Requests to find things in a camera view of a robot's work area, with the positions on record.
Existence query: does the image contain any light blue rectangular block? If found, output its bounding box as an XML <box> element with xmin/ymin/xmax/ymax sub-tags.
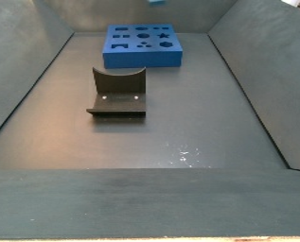
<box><xmin>148</xmin><ymin>0</ymin><xmax>167</xmax><ymax>5</ymax></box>

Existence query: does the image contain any blue foam shape board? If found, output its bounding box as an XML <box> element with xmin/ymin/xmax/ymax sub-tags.
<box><xmin>104</xmin><ymin>24</ymin><xmax>183</xmax><ymax>69</ymax></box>

